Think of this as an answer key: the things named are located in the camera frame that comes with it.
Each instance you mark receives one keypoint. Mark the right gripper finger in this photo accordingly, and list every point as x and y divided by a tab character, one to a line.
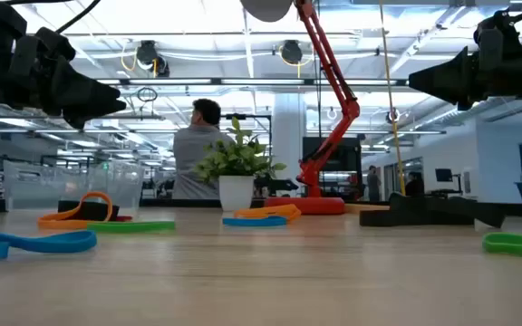
456	74
466	102

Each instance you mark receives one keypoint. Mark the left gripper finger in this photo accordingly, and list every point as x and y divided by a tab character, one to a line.
80	86
89	112

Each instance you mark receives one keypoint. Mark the short black rubber band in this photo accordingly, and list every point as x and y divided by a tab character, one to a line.
91	210

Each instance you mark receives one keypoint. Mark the red rubber band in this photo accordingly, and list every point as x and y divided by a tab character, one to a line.
125	218

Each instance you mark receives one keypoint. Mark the orange rubber band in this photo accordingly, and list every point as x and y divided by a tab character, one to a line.
57	222
270	210

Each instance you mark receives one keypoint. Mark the green rubber band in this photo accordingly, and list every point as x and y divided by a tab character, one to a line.
515	244
129	226

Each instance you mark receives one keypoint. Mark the tan rubber band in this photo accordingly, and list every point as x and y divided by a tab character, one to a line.
365	208

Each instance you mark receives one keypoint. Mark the small blue rubber band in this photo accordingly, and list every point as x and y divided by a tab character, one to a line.
254	222

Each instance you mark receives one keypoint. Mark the clear plastic bin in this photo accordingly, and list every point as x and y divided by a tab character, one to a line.
39	185

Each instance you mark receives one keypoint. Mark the small monitor on stand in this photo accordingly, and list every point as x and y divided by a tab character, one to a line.
443	175

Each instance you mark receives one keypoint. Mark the person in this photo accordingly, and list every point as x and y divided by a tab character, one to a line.
193	154
372	181
413	185

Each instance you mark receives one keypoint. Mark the large black television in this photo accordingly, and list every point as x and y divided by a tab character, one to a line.
351	156

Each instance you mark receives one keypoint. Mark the red desk lamp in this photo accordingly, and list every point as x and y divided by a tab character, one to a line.
329	63

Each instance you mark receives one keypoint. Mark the black metal rack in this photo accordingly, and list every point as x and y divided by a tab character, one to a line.
247	116

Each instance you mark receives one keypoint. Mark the green plant in white pot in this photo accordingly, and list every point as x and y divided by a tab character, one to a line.
236	190

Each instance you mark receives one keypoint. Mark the black table frame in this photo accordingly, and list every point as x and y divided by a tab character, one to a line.
188	203

